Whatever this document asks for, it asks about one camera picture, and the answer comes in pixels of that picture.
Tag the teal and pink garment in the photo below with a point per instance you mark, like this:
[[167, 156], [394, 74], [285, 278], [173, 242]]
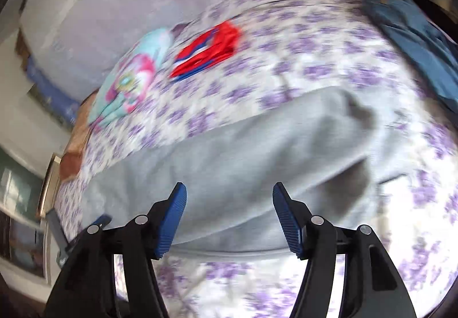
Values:
[[128, 78]]

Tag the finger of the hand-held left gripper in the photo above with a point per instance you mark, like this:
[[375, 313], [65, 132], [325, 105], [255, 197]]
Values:
[[102, 221]]

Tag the red and blue garment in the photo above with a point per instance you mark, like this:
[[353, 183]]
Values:
[[209, 50]]

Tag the brown wooden bed frame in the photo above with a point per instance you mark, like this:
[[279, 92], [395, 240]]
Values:
[[73, 157]]

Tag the purple floral bed sheet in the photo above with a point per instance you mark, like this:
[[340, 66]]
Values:
[[304, 64]]

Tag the grey blanket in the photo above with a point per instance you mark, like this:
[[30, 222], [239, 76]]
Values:
[[118, 3]]

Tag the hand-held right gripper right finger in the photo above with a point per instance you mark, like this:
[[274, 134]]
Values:
[[289, 221]]

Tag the blue jeans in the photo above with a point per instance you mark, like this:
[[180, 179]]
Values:
[[411, 35]]

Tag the grey pants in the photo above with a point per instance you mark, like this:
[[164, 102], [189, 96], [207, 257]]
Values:
[[229, 175]]

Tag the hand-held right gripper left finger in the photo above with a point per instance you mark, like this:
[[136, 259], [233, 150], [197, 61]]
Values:
[[171, 221]]

